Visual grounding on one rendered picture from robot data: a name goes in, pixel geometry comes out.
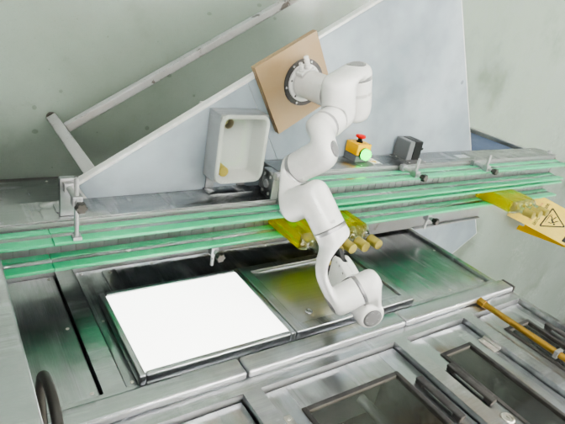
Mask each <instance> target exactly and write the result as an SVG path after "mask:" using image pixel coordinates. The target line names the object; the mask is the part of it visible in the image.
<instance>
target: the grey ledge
mask: <svg viewBox="0 0 565 424"><path fill-rule="evenodd" d="M480 208H481V207H480ZM480 208H474V209H464V210H458V211H452V212H446V213H441V214H435V215H432V218H437V219H439V220H440V223H439V224H438V225H448V224H452V223H457V222H463V221H468V220H476V219H480V217H478V212H479V210H480ZM424 223H425V220H424V219H423V216H419V217H414V218H408V219H402V220H391V221H386V222H380V223H375V224H369V225H368V227H369V233H370V234H373V235H374V234H379V233H384V232H390V231H398V230H403V229H409V228H413V229H414V230H418V229H423V225H424ZM432 223H433V222H431V221H428V222H427V225H426V228H428V227H433V226H438V225H433V224H432Z"/></svg>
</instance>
